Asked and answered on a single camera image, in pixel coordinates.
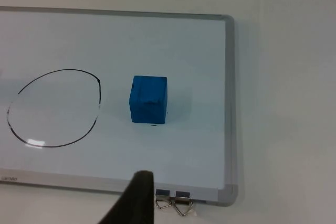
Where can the blue cube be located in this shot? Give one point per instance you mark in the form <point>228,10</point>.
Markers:
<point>148,102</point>

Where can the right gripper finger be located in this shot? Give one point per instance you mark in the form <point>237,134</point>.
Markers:
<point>136,200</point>

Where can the grey-framed whiteboard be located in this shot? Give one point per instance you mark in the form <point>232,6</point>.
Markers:
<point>170,40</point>

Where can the metal binder clip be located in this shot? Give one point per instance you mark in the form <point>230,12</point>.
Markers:
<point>163,200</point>
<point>183,203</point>

